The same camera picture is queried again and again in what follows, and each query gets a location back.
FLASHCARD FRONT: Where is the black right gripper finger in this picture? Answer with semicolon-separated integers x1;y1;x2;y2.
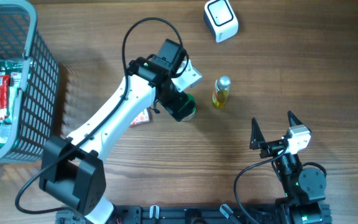
249;118;265;149
287;111;303;127

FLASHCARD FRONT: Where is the green lid white jar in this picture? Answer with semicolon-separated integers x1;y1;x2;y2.
182;93;196;122

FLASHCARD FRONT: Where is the orange Kleenex tissue pack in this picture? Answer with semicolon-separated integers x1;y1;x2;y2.
130;108;150;126

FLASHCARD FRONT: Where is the yellow oil bottle silver cap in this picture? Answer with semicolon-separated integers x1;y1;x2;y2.
212;76;231;109

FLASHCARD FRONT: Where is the red sachet stick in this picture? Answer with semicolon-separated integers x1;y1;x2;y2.
0;75;10;121

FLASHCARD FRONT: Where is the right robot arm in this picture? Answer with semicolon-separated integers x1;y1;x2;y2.
250;111;332;224

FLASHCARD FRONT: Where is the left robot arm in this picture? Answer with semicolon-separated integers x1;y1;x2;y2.
39;39;203;223

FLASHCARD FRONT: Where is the white barcode scanner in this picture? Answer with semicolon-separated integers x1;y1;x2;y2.
203;0;239;43

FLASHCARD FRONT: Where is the grey plastic mesh basket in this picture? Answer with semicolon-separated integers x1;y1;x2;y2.
0;1;60;163

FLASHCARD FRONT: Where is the black right camera cable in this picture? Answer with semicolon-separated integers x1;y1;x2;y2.
233;148;287;224

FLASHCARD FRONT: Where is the black camera cable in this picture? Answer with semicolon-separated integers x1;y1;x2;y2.
233;148;287;224
14;17;185;215

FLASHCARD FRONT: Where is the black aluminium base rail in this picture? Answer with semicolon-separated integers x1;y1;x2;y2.
55;203;333;224

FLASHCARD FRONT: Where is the black left camera cable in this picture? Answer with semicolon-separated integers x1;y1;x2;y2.
14;17;185;215

